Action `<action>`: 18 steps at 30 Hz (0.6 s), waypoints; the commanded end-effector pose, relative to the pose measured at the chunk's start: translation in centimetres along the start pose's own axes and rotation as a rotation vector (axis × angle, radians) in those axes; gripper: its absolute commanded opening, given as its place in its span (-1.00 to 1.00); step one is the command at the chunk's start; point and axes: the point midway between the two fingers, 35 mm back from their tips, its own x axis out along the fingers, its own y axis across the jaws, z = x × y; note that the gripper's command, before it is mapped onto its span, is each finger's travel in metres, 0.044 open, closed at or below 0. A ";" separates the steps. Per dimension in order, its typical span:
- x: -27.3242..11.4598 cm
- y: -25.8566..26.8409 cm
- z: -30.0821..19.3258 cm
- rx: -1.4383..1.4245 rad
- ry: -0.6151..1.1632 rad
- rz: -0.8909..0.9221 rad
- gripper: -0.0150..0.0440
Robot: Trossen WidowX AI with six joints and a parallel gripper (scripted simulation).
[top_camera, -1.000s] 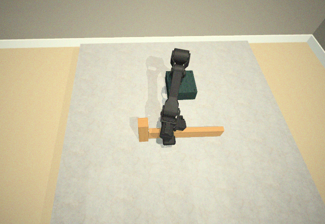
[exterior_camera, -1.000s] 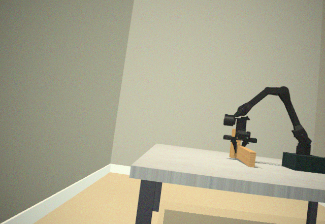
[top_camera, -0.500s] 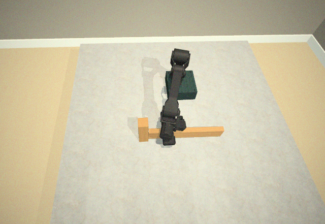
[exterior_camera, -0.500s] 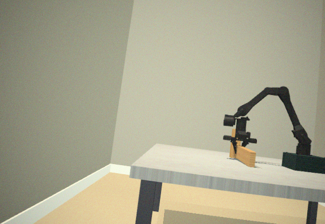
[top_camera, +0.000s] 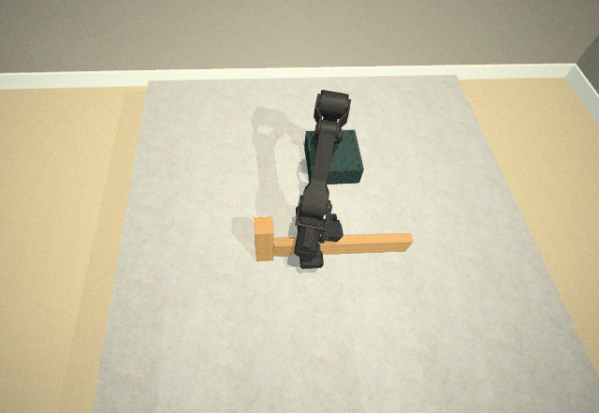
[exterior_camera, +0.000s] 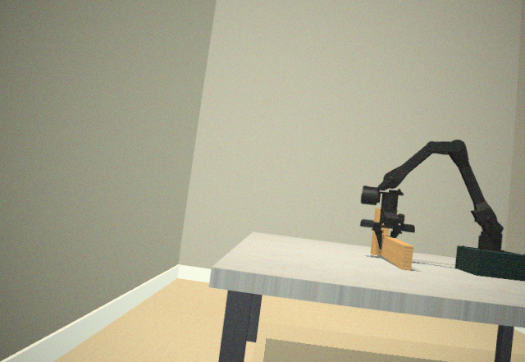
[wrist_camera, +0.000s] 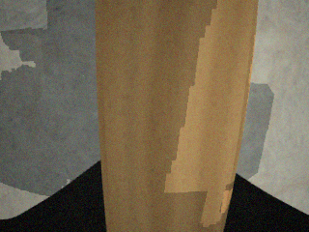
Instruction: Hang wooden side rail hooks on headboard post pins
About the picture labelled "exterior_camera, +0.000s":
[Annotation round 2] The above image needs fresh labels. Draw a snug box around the wooden post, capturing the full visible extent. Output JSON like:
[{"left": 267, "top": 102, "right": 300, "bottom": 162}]
[{"left": 371, "top": 208, "right": 389, "bottom": 255}]

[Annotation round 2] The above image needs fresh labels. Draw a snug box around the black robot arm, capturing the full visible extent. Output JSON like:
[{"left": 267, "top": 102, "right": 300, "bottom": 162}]
[{"left": 360, "top": 140, "right": 504, "bottom": 252}]

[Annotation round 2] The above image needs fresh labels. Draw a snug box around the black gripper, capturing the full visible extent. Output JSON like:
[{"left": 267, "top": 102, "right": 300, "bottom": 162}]
[{"left": 360, "top": 206, "right": 415, "bottom": 249}]

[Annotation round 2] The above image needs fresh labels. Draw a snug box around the brown wooden board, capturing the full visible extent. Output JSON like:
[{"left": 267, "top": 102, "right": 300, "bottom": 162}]
[{"left": 376, "top": 233, "right": 413, "bottom": 270}]

